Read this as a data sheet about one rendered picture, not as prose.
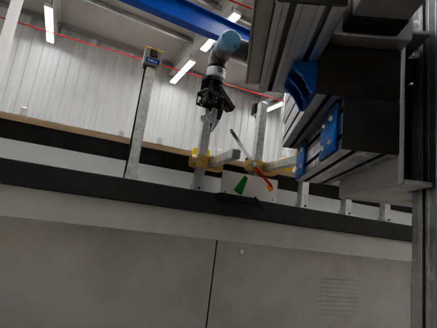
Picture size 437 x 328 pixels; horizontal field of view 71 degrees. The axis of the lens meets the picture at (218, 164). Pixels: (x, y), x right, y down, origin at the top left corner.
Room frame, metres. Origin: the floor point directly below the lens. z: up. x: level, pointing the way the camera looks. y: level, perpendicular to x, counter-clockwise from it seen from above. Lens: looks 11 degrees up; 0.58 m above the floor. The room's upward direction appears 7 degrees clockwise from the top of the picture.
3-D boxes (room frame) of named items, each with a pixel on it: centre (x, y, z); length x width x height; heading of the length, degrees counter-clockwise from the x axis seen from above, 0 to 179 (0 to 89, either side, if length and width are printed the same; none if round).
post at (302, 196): (1.39, -0.40, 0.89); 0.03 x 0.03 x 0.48; 20
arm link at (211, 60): (1.14, 0.06, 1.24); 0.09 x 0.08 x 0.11; 17
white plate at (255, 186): (1.28, -0.14, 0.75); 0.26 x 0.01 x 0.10; 110
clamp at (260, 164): (1.32, -0.18, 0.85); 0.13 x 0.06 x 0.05; 110
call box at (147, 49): (1.14, 0.32, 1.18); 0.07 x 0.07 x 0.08; 20
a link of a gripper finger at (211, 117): (1.12, 0.05, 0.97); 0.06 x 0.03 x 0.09; 130
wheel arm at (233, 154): (1.20, 0.02, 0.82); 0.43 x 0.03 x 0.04; 20
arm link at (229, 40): (1.05, 0.01, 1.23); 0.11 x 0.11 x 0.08; 17
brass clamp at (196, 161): (1.23, 0.05, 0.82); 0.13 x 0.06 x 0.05; 110
